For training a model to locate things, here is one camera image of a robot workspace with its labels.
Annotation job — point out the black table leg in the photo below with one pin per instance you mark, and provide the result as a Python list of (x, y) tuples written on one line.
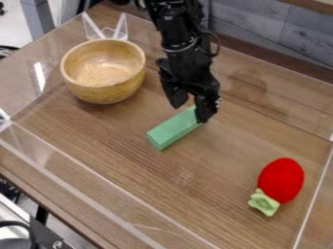
[(41, 215)]

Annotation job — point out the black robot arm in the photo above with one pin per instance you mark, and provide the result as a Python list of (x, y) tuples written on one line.
[(178, 20)]

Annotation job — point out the clear acrylic tray walls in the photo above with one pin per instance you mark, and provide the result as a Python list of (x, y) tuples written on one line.
[(139, 179)]

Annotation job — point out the green rectangular stick block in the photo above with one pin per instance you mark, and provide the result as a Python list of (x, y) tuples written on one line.
[(172, 129)]

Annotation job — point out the red plush strawberry toy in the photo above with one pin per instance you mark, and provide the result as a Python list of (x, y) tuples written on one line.
[(279, 183)]

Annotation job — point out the brown wooden bowl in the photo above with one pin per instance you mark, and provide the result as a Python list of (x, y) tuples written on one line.
[(103, 70)]

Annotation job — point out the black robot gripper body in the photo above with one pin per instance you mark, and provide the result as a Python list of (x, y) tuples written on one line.
[(187, 66)]

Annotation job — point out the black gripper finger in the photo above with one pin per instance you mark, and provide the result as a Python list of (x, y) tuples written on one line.
[(175, 94), (206, 107)]

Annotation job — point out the black bracket with bolt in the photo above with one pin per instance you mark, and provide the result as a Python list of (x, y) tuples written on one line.
[(45, 238)]

